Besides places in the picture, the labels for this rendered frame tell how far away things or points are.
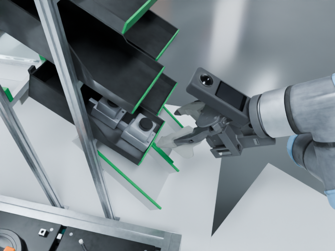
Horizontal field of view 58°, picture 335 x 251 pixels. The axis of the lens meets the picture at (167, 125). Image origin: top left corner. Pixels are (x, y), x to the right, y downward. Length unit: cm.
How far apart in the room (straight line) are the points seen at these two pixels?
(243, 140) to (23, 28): 42
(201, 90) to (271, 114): 11
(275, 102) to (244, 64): 260
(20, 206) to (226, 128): 66
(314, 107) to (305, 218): 65
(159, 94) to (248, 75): 217
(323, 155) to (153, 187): 50
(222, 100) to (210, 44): 283
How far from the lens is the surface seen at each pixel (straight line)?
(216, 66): 299
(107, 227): 87
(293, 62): 325
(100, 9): 46
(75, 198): 105
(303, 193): 111
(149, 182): 85
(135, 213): 99
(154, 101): 79
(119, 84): 58
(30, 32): 58
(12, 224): 94
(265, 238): 99
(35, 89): 68
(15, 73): 161
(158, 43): 72
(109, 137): 68
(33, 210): 96
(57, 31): 49
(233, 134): 53
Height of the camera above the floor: 174
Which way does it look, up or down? 47 degrees down
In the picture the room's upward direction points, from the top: straight up
